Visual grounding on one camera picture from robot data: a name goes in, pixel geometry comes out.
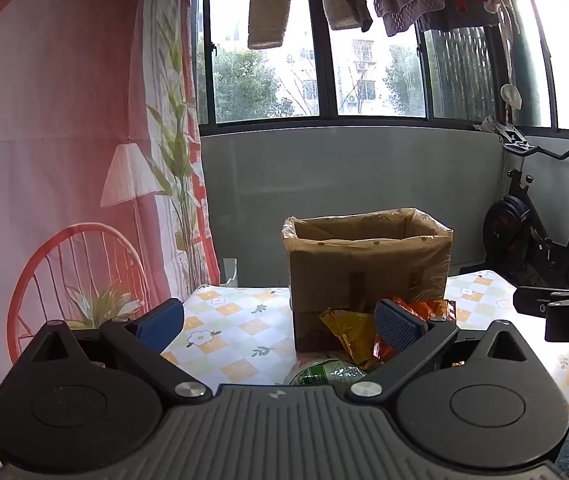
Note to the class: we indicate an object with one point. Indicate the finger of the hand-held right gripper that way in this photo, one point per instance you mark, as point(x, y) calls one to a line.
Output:
point(529, 300)

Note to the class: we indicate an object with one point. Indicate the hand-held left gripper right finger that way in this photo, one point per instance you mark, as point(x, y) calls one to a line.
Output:
point(397, 330)

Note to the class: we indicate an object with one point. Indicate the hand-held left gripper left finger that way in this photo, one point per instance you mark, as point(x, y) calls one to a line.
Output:
point(162, 324)

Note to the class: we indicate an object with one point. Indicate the yellow snack packet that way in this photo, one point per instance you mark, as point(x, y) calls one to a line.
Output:
point(347, 332)

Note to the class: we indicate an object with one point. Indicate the brown cardboard box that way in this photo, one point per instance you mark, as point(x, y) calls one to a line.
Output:
point(364, 270)

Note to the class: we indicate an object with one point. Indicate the green snack packet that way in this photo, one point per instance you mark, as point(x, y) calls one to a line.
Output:
point(324, 374)

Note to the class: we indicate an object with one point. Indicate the orange snack packet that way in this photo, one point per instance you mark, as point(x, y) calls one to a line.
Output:
point(432, 307)

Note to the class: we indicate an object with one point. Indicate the black exercise bike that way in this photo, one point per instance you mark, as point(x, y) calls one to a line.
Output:
point(514, 230)

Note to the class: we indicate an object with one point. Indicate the white crumpled cloth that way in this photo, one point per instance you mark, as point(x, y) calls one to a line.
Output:
point(488, 124)

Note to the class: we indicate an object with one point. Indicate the printed backdrop cloth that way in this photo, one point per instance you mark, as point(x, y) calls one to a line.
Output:
point(39, 110)

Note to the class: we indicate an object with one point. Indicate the beige hanging towel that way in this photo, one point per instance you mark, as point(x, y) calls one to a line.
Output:
point(269, 5)

